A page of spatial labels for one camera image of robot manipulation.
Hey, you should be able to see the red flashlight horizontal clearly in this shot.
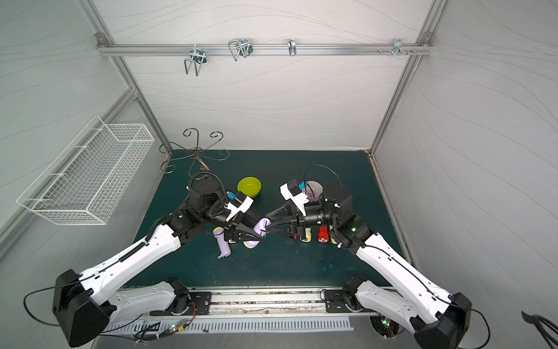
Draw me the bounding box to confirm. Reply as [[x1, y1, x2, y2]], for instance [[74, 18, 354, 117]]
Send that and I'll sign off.
[[318, 226, 329, 244]]

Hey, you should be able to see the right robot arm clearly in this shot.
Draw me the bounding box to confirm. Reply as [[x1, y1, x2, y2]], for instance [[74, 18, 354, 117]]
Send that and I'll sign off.
[[267, 180, 472, 348]]

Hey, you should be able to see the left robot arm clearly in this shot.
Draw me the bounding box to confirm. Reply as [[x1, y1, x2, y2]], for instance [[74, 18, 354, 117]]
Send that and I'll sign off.
[[52, 177, 270, 348]]

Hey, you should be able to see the dark green table mat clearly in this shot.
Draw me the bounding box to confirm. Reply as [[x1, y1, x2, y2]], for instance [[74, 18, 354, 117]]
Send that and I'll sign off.
[[129, 150, 400, 288]]

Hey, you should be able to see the pink striped bowl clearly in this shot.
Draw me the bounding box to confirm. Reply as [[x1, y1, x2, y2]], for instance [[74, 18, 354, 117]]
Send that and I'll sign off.
[[303, 180, 323, 203]]

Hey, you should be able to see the lime green bowl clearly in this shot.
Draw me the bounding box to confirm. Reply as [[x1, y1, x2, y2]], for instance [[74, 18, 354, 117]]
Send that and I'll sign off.
[[237, 177, 262, 199]]

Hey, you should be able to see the white vent strip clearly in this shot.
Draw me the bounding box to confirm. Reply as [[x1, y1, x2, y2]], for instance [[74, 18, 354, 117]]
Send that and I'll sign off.
[[103, 316, 354, 336]]

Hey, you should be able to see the left green-lit circuit board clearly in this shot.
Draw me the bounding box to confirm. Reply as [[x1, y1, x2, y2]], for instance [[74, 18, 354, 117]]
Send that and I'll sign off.
[[169, 320, 189, 332]]

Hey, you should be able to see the metal double hook left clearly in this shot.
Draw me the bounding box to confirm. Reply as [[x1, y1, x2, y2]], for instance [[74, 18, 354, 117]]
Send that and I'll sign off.
[[184, 48, 207, 76]]

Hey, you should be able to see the metal double hook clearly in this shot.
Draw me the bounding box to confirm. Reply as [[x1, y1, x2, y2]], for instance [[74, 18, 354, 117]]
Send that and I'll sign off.
[[184, 48, 207, 76], [228, 38, 254, 61]]

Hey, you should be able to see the metal double hook middle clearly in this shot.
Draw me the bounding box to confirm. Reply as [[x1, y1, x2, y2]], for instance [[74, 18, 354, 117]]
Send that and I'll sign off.
[[228, 38, 254, 61]]

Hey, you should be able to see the small metal hook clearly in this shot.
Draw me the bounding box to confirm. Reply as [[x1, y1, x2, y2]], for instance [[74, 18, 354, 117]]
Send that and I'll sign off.
[[287, 39, 296, 57]]

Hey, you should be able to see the black object bottom right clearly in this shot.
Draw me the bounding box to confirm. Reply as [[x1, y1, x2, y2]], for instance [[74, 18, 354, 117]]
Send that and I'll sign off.
[[521, 311, 558, 349]]

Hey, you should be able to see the copper wire jewelry stand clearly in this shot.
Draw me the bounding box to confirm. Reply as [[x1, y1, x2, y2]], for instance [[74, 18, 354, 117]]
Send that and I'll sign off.
[[158, 127, 230, 175]]

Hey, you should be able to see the aluminium front rail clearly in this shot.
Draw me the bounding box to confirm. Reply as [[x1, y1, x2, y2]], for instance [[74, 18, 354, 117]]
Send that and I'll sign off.
[[84, 285, 446, 322]]

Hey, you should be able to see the aluminium rail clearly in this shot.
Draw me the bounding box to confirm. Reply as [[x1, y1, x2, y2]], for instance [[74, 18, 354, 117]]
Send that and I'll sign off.
[[84, 285, 446, 322], [97, 42, 434, 58]]

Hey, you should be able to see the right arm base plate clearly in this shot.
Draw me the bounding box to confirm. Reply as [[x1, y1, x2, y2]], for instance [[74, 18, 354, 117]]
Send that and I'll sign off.
[[320, 289, 363, 314]]

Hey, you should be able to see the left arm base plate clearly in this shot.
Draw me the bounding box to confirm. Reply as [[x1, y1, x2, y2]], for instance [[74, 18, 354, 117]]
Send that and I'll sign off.
[[149, 292, 212, 316]]

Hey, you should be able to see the white wire basket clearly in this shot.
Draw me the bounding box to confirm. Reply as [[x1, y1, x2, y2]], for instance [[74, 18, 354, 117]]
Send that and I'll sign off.
[[16, 116, 154, 225]]

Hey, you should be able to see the aluminium top rail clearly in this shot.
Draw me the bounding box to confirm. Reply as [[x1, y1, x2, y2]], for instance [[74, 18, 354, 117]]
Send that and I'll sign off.
[[97, 42, 434, 58]]

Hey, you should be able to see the metal hook bracket right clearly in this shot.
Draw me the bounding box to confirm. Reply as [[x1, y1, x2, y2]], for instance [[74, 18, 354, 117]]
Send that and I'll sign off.
[[378, 39, 416, 56]]

